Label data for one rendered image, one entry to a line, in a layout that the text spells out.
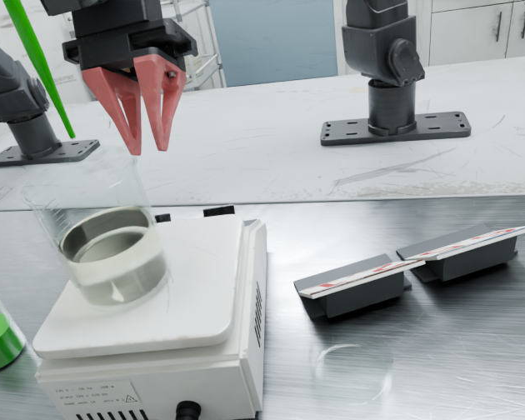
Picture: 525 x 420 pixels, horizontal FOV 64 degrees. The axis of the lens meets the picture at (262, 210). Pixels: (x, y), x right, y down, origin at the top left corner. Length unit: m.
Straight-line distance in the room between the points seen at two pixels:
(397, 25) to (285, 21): 2.67
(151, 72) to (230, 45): 2.97
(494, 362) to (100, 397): 0.25
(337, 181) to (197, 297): 0.30
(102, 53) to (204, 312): 0.24
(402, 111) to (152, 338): 0.46
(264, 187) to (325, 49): 2.73
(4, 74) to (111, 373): 0.55
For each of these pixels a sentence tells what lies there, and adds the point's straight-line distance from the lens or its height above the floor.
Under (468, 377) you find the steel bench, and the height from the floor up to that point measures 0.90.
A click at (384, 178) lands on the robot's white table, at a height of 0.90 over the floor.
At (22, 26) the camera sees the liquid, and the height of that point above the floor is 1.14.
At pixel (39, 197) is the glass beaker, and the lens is 0.27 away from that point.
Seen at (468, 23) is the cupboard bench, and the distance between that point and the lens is 2.66.
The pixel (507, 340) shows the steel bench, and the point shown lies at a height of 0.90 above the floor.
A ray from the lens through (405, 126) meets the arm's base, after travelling 0.61.
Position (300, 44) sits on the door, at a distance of 3.23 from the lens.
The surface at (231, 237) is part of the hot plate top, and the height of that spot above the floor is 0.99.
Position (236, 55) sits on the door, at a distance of 3.34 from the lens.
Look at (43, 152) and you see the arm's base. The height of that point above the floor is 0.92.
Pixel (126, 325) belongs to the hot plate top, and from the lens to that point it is 0.26.
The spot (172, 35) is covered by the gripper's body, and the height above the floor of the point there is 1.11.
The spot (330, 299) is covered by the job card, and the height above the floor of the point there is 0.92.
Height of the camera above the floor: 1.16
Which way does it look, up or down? 32 degrees down
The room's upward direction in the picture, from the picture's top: 11 degrees counter-clockwise
